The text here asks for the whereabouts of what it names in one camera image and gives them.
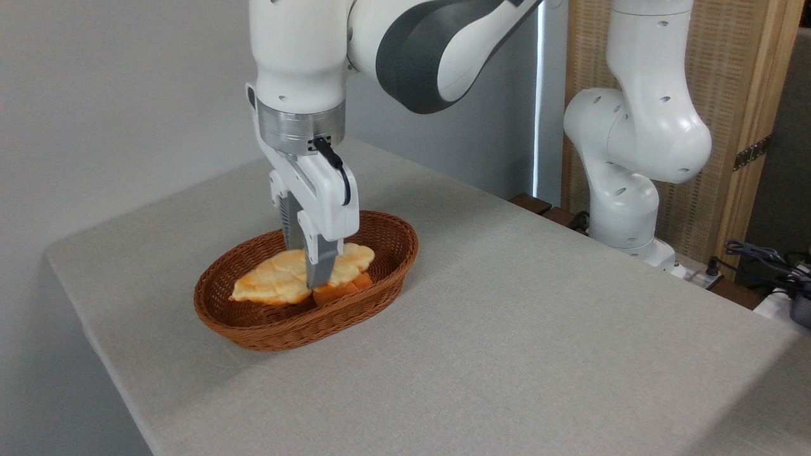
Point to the grey tablecloth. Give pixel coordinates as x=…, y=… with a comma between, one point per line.
x=538, y=342

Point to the wooden rattan folding screen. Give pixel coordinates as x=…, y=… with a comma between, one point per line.
x=735, y=69

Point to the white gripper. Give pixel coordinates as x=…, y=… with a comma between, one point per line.
x=329, y=196

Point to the metal screen hinge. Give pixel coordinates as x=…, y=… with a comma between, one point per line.
x=753, y=152

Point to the braided golden bread loaf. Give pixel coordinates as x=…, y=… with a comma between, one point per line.
x=275, y=278

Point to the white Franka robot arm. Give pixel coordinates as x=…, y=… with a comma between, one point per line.
x=652, y=126

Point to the brown wicker basket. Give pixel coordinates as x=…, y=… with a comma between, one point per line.
x=253, y=320

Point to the small orange bread roll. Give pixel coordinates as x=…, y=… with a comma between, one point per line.
x=345, y=290

